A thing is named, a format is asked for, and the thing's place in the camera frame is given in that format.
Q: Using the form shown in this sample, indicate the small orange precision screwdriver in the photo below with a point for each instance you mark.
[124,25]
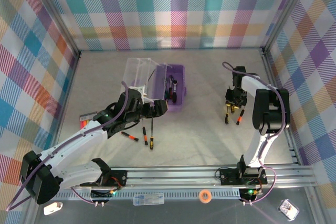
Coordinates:
[131,137]

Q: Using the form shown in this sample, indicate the purple clear plastic tool box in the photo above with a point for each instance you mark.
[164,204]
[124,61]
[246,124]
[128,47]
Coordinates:
[178,72]

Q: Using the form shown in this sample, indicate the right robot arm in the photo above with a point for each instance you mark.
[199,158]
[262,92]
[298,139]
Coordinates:
[270,111]

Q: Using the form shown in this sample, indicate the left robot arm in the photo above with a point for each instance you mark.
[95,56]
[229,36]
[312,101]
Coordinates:
[78,174]

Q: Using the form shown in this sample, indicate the coloured marker pack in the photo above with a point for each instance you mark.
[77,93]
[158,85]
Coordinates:
[86,117]

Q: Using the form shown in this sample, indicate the plaid backdrop cloth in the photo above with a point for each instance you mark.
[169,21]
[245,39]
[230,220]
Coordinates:
[320,77]
[170,11]
[15,77]

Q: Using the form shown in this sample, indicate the clear plastic label card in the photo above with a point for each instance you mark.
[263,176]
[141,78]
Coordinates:
[148,200]

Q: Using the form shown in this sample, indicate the orange tape roll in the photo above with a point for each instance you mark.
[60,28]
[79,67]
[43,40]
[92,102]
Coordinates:
[200,196]

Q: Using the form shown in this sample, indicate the clear plastic packet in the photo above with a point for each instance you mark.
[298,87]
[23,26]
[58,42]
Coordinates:
[288,209]

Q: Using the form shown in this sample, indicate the white plastic piece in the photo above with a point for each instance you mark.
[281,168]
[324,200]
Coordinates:
[52,209]

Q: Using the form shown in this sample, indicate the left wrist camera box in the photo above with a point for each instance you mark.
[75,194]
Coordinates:
[139,90]

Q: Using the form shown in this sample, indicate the aluminium side rail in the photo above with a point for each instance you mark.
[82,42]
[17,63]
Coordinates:
[68,90]
[269,69]

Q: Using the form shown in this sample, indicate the aluminium mounting rail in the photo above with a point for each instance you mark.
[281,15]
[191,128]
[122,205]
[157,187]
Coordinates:
[170,178]

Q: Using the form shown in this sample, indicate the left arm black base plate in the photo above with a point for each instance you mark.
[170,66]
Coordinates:
[118,178]

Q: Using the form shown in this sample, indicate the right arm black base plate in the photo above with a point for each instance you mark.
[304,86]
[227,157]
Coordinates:
[228,176]

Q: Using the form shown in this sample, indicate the aluminium frame post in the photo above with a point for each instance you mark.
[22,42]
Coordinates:
[286,11]
[55,11]

